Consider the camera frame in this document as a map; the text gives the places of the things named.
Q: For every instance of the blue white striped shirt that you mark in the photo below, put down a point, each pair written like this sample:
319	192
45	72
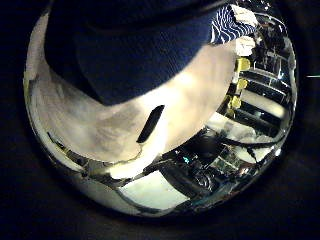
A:
126	56

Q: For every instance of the black equipment cluster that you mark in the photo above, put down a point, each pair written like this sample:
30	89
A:
196	166

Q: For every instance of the yellow chair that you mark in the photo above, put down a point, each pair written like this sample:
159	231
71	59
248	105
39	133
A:
235	102
243	64
242	84

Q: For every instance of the person in white jacket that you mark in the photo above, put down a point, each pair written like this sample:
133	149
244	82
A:
246	46

